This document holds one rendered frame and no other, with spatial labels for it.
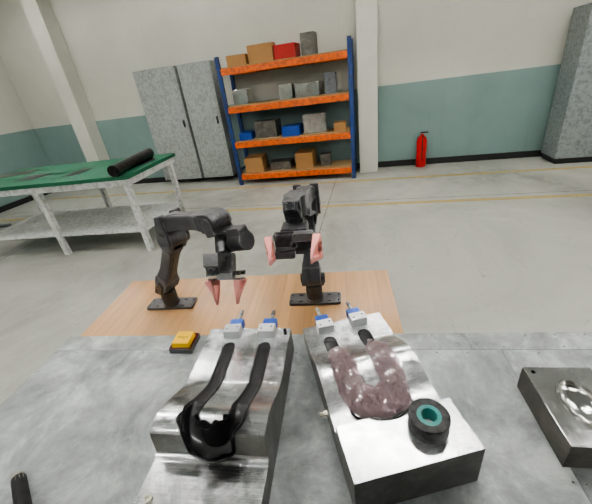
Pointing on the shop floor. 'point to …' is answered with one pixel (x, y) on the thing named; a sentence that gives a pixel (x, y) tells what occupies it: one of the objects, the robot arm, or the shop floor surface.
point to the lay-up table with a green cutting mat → (67, 175)
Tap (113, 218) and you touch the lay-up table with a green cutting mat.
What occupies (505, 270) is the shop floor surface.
